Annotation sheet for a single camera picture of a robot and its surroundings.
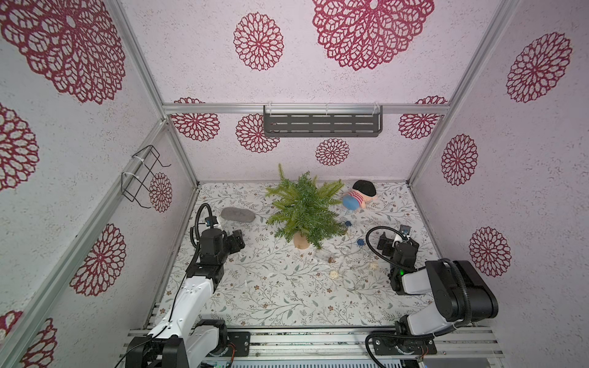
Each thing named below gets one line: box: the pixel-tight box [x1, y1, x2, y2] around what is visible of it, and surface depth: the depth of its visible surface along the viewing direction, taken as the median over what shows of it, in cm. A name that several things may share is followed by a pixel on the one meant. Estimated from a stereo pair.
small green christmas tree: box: [265, 163, 347, 250], surface depth 76 cm
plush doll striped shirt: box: [347, 180, 379, 209], surface depth 110 cm
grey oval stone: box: [220, 207, 257, 224], surface depth 106 cm
